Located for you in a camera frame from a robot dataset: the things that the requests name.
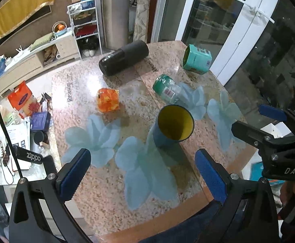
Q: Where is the patterned curtain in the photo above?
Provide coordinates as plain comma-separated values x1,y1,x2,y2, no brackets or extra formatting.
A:
133,0,153,43

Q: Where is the bowl of fruit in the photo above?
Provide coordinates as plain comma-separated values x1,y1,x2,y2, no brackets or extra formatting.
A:
52,21,68,36

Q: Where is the dark blue box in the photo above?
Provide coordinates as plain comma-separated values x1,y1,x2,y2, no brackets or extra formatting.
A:
30,111,51,132

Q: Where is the blue carton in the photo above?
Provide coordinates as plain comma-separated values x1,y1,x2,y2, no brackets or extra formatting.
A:
81,0,96,10

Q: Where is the white low cabinet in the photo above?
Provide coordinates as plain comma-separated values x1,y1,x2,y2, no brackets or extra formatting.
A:
0,32,81,97

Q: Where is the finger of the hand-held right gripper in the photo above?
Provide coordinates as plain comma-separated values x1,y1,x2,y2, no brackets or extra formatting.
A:
231,121,273,148
258,104,293,126

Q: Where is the orange jelly pack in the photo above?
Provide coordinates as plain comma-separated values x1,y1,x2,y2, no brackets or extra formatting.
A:
97,88,120,113

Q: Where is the black cable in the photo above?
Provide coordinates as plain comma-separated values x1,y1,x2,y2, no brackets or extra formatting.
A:
0,88,24,181

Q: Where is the yellow cloth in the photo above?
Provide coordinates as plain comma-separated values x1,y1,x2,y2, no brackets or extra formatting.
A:
0,0,55,45

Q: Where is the grey metal column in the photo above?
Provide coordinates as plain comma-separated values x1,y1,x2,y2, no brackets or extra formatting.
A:
102,0,133,52

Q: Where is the white shelf rack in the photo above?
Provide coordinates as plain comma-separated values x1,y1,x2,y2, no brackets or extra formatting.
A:
67,4,103,60

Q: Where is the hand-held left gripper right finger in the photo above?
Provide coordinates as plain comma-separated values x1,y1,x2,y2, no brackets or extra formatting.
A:
195,149,282,243

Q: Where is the black cylinder flask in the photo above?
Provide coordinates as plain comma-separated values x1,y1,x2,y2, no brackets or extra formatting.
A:
98,40,149,77

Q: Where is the white door handle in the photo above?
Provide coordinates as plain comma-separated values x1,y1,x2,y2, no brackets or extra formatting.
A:
233,0,275,24

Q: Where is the person's right hand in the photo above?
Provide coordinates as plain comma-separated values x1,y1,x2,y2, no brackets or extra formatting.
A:
279,180,295,223

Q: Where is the blue cup with yellow inside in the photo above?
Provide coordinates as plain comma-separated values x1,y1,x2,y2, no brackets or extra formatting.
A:
147,104,195,148

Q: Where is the teal carton box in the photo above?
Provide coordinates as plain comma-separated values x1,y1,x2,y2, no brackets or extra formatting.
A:
182,44,212,75

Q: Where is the orange bag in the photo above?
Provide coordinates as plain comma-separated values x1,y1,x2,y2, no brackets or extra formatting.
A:
8,81,40,118

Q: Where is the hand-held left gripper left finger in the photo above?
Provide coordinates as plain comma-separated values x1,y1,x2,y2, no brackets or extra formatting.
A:
9,147,92,243

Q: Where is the folded green cloth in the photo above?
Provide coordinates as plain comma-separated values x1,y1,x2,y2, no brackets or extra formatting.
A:
30,32,55,50

